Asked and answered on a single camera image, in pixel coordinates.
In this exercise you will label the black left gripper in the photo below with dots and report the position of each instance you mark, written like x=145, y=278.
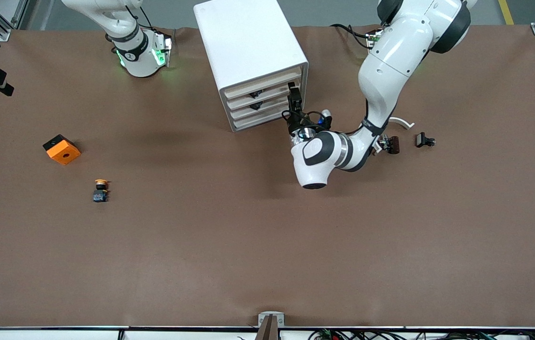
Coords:
x=294, y=123

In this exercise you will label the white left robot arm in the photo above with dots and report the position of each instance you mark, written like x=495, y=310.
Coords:
x=390, y=61

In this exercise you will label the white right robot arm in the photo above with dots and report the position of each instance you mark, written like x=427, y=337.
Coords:
x=140, y=56

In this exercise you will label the white drawer cabinet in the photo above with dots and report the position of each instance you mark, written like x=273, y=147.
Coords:
x=244, y=42

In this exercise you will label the yellow push button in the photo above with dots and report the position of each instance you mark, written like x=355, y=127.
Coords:
x=100, y=194

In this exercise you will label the orange square box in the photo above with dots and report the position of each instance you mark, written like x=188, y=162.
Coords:
x=64, y=153

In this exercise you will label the white curved plastic piece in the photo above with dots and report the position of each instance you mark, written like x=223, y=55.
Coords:
x=402, y=122

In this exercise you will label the small black clip part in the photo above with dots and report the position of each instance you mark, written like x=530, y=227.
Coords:
x=421, y=139

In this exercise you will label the grey metal bracket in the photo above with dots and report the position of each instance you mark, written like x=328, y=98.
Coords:
x=263, y=320

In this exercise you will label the white table edge rail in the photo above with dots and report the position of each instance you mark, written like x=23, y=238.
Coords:
x=59, y=334

